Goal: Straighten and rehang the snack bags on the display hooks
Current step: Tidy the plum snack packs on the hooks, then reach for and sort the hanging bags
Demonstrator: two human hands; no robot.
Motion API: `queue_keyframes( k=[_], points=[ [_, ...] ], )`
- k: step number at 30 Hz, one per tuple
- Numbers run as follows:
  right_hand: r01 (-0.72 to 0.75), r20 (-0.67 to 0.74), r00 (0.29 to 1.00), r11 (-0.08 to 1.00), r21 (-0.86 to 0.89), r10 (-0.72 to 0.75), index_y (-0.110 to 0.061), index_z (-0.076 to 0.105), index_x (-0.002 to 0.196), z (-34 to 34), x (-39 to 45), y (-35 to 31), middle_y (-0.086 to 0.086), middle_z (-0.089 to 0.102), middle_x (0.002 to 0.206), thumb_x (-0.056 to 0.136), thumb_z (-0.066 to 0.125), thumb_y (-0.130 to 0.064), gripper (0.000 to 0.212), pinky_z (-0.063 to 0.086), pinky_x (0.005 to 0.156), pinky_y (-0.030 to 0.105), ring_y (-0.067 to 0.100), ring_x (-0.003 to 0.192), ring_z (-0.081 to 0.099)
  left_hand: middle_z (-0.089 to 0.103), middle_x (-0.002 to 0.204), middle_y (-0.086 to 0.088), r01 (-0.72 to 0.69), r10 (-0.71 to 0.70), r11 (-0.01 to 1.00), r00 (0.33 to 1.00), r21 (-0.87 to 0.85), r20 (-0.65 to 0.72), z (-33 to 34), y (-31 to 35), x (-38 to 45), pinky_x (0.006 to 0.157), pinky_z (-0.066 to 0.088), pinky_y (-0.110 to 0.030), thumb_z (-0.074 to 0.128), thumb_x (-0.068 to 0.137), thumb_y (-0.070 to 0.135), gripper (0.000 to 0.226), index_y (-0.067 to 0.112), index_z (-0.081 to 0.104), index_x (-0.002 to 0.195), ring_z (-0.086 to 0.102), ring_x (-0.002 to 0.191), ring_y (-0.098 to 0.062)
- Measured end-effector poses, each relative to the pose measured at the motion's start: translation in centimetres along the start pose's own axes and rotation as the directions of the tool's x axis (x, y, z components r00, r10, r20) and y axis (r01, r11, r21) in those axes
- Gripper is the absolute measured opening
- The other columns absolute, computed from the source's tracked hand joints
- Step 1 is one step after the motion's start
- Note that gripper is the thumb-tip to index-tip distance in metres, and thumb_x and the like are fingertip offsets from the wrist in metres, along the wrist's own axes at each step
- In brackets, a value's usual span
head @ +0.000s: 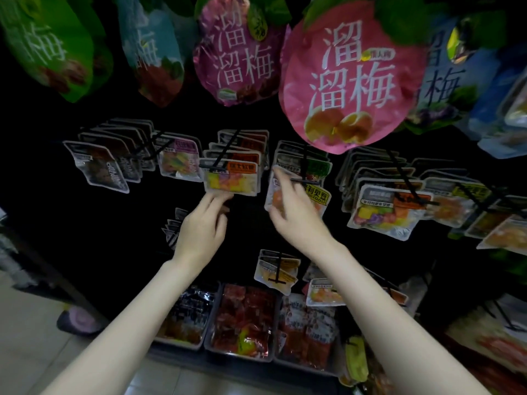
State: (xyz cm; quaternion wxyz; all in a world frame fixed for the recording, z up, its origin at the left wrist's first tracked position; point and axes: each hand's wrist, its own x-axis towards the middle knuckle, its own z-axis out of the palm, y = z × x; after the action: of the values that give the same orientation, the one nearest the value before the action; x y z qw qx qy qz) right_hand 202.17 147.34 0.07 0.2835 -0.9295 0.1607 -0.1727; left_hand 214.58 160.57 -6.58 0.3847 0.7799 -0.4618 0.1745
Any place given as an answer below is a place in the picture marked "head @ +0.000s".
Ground person's right hand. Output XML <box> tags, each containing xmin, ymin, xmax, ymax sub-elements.
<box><xmin>270</xmin><ymin>167</ymin><xmax>339</xmax><ymax>260</ymax></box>

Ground person's left hand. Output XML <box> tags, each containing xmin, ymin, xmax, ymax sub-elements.
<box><xmin>173</xmin><ymin>191</ymin><xmax>234</xmax><ymax>272</ymax></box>

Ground small clear purple-label pouch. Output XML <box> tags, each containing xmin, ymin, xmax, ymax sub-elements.
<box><xmin>162</xmin><ymin>208</ymin><xmax>190</xmax><ymax>247</ymax></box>

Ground row of small clear pouches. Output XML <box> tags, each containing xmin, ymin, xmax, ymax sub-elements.
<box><xmin>254</xmin><ymin>249</ymin><xmax>408</xmax><ymax>308</ymax></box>

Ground clear mixed candy packets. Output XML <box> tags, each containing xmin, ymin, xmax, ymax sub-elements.
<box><xmin>158</xmin><ymin>134</ymin><xmax>203</xmax><ymax>182</ymax></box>

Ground white red-label snack bag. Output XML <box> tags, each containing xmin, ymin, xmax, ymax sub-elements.
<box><xmin>448</xmin><ymin>296</ymin><xmax>527</xmax><ymax>369</ymax></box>
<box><xmin>403</xmin><ymin>275</ymin><xmax>439</xmax><ymax>326</ymax></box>

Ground small yellow green pouch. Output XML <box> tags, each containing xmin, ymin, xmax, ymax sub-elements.
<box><xmin>344</xmin><ymin>337</ymin><xmax>370</xmax><ymax>383</ymax></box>

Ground small pink round snack bag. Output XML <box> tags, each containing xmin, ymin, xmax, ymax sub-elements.
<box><xmin>280</xmin><ymin>0</ymin><xmax>429</xmax><ymax>155</ymax></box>

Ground large teal round snack bag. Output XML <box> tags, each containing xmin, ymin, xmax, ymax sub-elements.
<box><xmin>115</xmin><ymin>0</ymin><xmax>186</xmax><ymax>108</ymax></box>

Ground blue round snack bag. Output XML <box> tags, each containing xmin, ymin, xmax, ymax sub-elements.
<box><xmin>407</xmin><ymin>20</ymin><xmax>499</xmax><ymax>135</ymax></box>

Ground blue white snack bag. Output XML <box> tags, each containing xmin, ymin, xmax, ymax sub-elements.
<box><xmin>476</xmin><ymin>103</ymin><xmax>527</xmax><ymax>160</ymax></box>

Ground orange bean candy packet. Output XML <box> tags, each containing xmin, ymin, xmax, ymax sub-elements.
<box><xmin>496</xmin><ymin>70</ymin><xmax>527</xmax><ymax>130</ymax></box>

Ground large green round snack bag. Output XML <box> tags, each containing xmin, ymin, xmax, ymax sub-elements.
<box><xmin>0</xmin><ymin>0</ymin><xmax>115</xmax><ymax>104</ymax></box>

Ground row of red orange pouches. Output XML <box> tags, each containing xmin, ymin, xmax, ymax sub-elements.
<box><xmin>371</xmin><ymin>358</ymin><xmax>527</xmax><ymax>395</ymax></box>

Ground person's left forearm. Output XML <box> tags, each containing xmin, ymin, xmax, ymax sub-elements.
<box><xmin>41</xmin><ymin>259</ymin><xmax>203</xmax><ymax>395</ymax></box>

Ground person's right forearm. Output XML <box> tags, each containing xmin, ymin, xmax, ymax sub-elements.
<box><xmin>317</xmin><ymin>241</ymin><xmax>491</xmax><ymax>395</ymax></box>

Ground clear tray of dark candies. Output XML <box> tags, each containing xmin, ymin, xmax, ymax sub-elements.
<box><xmin>156</xmin><ymin>285</ymin><xmax>217</xmax><ymax>351</ymax></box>

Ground clear tray of red candies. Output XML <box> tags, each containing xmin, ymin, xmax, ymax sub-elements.
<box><xmin>206</xmin><ymin>284</ymin><xmax>278</xmax><ymax>361</ymax></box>

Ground clear tray of mixed candies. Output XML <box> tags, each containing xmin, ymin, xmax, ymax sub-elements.
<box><xmin>276</xmin><ymin>294</ymin><xmax>340</xmax><ymax>375</ymax></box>

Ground small pink floor object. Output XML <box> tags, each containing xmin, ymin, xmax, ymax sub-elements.
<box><xmin>58</xmin><ymin>304</ymin><xmax>104</xmax><ymax>336</ymax></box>

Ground row of green wrapped packets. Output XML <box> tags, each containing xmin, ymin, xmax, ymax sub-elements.
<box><xmin>0</xmin><ymin>210</ymin><xmax>36</xmax><ymax>289</ymax></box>

